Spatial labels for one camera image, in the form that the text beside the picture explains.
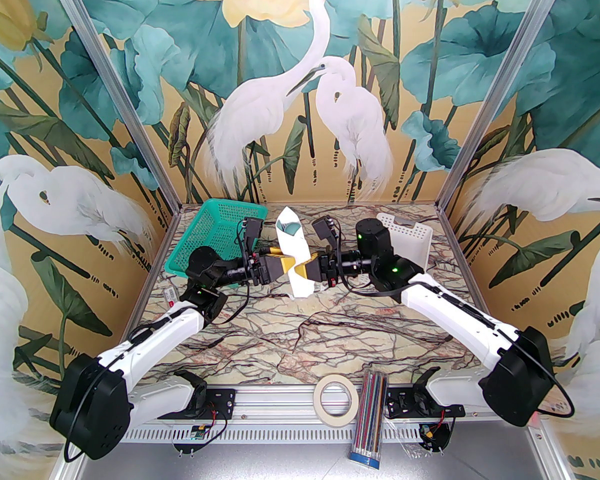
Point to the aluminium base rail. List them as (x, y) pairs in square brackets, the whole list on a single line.
[(280, 403)]

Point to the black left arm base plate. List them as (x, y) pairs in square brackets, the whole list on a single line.
[(222, 400)]

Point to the white paper napkin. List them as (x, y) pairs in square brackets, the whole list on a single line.
[(295, 248)]

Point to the aluminium frame post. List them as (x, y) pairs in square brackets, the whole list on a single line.
[(499, 93), (128, 103)]

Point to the coloured pencil pack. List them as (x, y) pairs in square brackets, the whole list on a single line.
[(370, 413)]

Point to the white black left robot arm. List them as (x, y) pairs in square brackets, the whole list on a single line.
[(150, 338)]

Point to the masking tape roll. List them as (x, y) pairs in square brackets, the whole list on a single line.
[(320, 408)]

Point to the white perforated plastic basket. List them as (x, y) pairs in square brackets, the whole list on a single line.
[(412, 240)]

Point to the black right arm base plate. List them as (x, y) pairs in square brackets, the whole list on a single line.
[(397, 400)]

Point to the green plastic mesh basket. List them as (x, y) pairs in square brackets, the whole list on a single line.
[(205, 233)]

